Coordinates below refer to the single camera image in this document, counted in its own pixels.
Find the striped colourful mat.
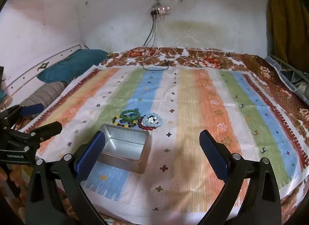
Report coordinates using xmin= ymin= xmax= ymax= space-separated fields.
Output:
xmin=23 ymin=67 xmax=309 ymax=225

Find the green bangle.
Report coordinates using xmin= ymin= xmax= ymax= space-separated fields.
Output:
xmin=120 ymin=109 xmax=141 ymax=122

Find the white power strip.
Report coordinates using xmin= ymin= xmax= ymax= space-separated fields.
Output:
xmin=150 ymin=6 xmax=171 ymax=15

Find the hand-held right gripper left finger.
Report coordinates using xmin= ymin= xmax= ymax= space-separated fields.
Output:
xmin=25 ymin=130 xmax=107 ymax=225

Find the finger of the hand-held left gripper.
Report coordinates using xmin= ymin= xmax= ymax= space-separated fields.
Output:
xmin=7 ymin=122 xmax=63 ymax=148
xmin=0 ymin=103 xmax=44 ymax=129

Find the dark red bead bracelet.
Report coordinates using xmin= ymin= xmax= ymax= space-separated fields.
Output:
xmin=137 ymin=116 xmax=155 ymax=131

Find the yellow hanging cloth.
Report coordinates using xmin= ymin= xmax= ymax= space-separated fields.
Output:
xmin=267 ymin=0 xmax=309 ymax=63

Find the white cable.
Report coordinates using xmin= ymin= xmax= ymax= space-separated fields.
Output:
xmin=144 ymin=14 xmax=194 ymax=67

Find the light blue bead bracelet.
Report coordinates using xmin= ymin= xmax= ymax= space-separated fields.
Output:
xmin=142 ymin=113 xmax=164 ymax=129

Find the yellow and black bead bracelet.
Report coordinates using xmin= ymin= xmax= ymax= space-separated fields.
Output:
xmin=112 ymin=116 xmax=137 ymax=129

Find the black cable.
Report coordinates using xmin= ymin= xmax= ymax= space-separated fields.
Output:
xmin=142 ymin=10 xmax=170 ymax=71

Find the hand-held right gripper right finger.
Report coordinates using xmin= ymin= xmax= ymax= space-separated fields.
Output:
xmin=199 ymin=130 xmax=282 ymax=225

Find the teal cloth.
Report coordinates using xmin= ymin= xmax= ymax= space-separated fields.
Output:
xmin=37 ymin=49 xmax=109 ymax=83

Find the white bed headboard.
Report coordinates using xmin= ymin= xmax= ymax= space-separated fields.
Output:
xmin=0 ymin=44 xmax=84 ymax=105

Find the grey striped bolster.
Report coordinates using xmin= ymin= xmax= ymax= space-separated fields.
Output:
xmin=20 ymin=81 xmax=68 ymax=109

